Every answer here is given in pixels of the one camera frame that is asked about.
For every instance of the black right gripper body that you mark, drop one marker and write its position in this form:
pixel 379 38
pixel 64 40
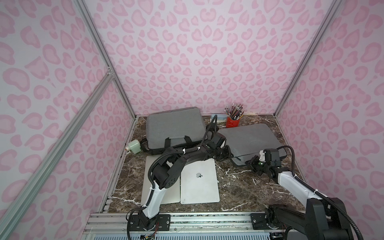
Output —
pixel 254 166

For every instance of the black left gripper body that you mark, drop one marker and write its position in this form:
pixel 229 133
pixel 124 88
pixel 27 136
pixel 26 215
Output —
pixel 225 150

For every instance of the dark grey laptop case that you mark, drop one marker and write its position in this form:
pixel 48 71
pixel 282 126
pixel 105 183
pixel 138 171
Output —
pixel 247 141

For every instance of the grey zippered laptop bag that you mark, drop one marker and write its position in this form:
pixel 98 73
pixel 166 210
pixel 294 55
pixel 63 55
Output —
pixel 156 114

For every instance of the dark green laptop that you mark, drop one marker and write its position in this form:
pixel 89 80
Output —
pixel 172 195

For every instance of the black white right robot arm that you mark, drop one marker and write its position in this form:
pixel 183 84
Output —
pixel 324 218

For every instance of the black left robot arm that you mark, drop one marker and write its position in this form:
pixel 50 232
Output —
pixel 167 168

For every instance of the red pencil cup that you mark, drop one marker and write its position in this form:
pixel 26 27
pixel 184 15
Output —
pixel 230 123

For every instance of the bundle of coloured pencils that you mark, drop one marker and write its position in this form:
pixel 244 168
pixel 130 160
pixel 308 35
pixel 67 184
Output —
pixel 235 111

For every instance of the pale green tape dispenser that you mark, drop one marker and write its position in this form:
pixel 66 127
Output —
pixel 133 147

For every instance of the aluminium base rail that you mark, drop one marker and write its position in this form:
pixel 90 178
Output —
pixel 187 226

